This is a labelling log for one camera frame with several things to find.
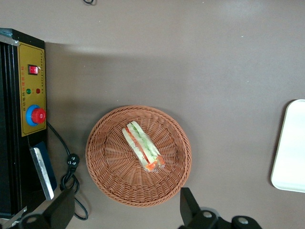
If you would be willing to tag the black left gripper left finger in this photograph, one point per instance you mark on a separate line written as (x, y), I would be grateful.
(59, 210)

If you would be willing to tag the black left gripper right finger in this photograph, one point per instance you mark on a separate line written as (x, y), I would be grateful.
(190, 210)

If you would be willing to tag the vegetable sandwich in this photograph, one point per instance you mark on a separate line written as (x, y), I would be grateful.
(143, 148)

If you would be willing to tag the round brown wicker basket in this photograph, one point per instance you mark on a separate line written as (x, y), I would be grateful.
(112, 171)

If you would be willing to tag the cream plastic tray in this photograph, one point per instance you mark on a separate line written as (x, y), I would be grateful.
(291, 148)

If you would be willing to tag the black sealing machine yellow panel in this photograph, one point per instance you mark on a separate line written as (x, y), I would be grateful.
(14, 143)

